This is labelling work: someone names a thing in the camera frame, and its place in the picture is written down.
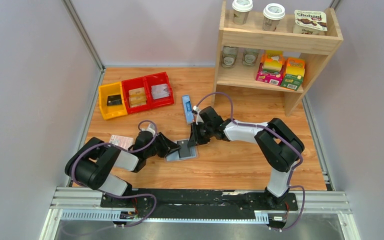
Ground right glass jar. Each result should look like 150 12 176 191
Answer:
242 48 260 67

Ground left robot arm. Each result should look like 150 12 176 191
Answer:
64 130 181 197

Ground dark grey credit card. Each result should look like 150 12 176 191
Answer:
176 139 197 160

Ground green snack box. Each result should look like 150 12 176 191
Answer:
280 57 306 91

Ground right paper coffee cup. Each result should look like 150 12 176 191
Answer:
262 3 286 32

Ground left paper coffee cup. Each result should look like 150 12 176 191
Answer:
232 0 254 25

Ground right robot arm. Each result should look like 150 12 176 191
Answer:
188 106 305 199

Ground silver cards in bin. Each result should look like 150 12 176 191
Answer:
151 83 171 100

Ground red plastic bin left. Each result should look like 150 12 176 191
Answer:
121 77 151 114

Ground paper coffee cup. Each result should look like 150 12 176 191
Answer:
262 3 286 32
232 0 254 25

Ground pink leather card holder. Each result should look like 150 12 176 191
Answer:
165 139 199 162

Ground yellow plastic bin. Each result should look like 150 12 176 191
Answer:
98 81 128 120

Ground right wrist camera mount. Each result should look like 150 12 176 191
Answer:
192 105 205 125

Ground blue toothpaste box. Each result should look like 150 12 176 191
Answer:
181 95 195 125

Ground left glass jar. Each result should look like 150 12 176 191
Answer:
221 45 239 69

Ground glass jar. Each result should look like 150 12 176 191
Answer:
221 45 239 69
242 48 260 67

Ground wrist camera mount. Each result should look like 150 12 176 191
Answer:
192 105 205 125
143 123 157 135

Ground red plastic bin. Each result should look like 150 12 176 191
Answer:
144 71 175 109
121 77 151 114

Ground wooden shelf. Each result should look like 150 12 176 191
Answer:
212 0 344 117

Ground pink snack box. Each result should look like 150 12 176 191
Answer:
255 50 286 86

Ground black card in bin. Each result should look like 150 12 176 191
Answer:
106 94 123 106

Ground gold cards in bin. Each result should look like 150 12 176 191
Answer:
128 87 147 108

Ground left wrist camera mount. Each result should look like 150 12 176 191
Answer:
143 123 157 135

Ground red plastic bin right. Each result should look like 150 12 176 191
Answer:
144 71 175 109

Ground Chobani yogurt cup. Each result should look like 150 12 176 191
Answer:
292 10 328 35

